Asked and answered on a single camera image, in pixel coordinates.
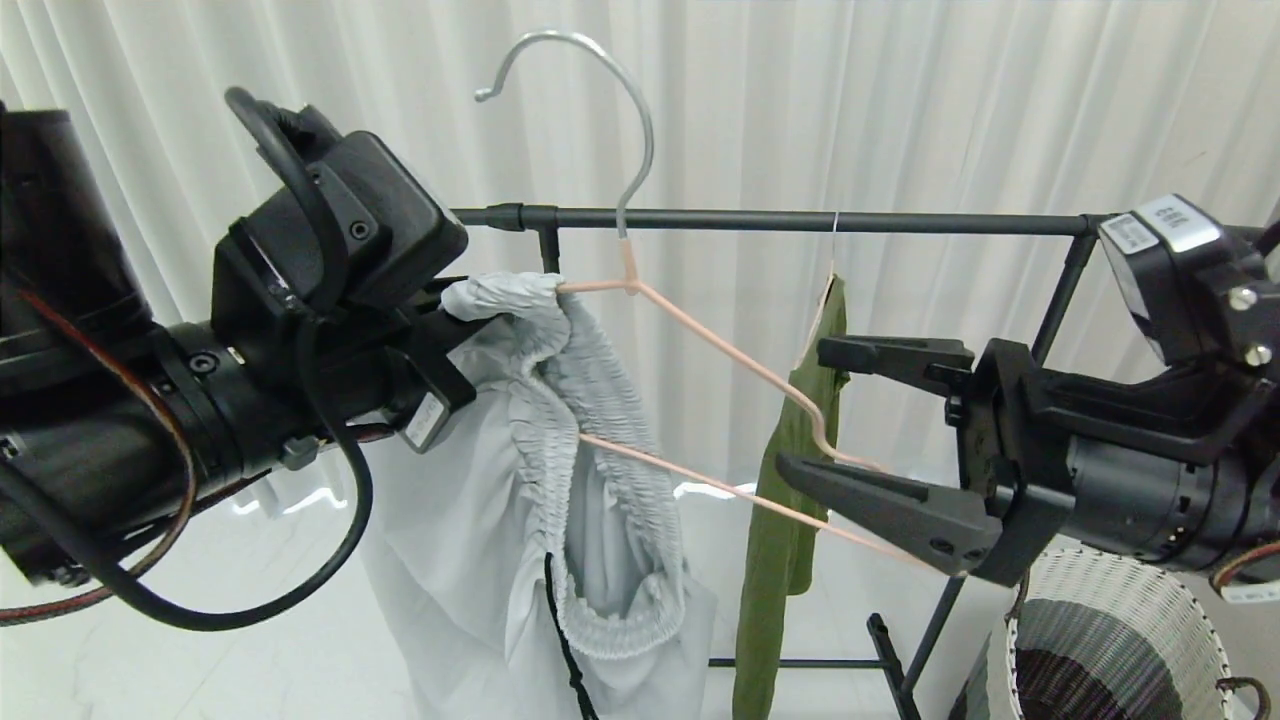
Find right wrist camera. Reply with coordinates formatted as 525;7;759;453
1020;195;1280;466

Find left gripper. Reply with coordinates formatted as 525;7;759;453
0;300;481;591

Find white laundry basket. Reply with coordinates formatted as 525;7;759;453
950;545;1273;720

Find pink clothes hanger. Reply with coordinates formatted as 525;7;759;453
475;30;946;573
800;212;841;371

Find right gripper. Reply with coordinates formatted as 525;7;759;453
778;335;1280;588

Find black clothes rack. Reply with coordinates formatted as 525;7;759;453
450;203;1280;720

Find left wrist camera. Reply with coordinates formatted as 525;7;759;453
212;100;469;346

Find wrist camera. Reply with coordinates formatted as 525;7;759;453
212;100;469;346
1020;195;1280;466

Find pale grey shorts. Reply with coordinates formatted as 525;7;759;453
360;272;717;720

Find white curtain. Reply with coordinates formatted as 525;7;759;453
0;0;1280;521

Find green long-sleeved shirt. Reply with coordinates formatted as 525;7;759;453
732;275;851;720

